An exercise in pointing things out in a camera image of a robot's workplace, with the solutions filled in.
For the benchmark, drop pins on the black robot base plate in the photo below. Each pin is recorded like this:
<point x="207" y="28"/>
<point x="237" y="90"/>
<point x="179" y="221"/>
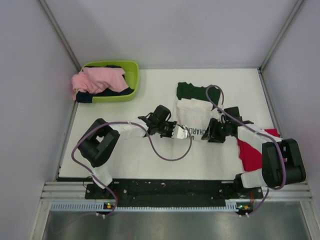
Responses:
<point x="134" y="192"/>

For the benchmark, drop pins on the lime green plastic basin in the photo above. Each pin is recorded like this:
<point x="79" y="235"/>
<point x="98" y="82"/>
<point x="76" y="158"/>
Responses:
<point x="132" y="77"/>

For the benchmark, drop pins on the white and green t-shirt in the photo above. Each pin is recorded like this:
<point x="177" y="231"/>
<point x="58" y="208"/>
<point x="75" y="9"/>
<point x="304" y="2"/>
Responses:
<point x="193" y="107"/>

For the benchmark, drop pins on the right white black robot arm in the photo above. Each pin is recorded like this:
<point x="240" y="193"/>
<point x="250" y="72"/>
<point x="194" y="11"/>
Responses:
<point x="282" y="162"/>

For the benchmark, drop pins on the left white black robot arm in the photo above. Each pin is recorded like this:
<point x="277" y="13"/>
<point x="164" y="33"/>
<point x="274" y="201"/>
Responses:
<point x="100" y="140"/>

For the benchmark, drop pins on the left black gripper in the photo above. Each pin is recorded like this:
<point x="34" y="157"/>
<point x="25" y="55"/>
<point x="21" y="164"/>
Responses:
<point x="172" y="124"/>

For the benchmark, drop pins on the grey slotted cable duct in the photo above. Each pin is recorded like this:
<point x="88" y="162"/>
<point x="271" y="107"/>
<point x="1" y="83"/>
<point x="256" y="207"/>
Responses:
<point x="107" y="206"/>

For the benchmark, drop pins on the folded red t-shirt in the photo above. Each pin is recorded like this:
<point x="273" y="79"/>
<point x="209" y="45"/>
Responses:
<point x="250" y="157"/>

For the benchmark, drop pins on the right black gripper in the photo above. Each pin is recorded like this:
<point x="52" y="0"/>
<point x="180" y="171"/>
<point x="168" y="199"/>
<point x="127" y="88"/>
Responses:
<point x="211" y="134"/>

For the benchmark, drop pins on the navy blue t-shirt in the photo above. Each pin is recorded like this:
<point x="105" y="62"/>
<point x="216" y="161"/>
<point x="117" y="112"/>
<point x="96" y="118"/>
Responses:
<point x="85" y="97"/>

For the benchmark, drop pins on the pink t-shirt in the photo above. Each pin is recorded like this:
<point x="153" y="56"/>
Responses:
<point x="95" y="80"/>

